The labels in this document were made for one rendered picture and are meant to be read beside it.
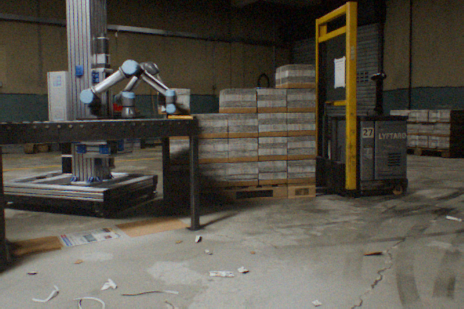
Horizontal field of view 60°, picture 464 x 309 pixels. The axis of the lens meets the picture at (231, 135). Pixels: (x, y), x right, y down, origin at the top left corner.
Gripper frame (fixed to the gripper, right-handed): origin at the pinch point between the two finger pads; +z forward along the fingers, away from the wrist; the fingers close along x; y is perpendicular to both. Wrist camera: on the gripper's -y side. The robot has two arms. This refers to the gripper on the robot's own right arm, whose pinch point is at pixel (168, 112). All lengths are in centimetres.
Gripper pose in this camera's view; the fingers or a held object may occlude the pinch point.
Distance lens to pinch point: 363.4
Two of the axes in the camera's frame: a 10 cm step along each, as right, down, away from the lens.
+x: -9.7, 0.3, -2.2
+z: -2.2, -0.6, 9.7
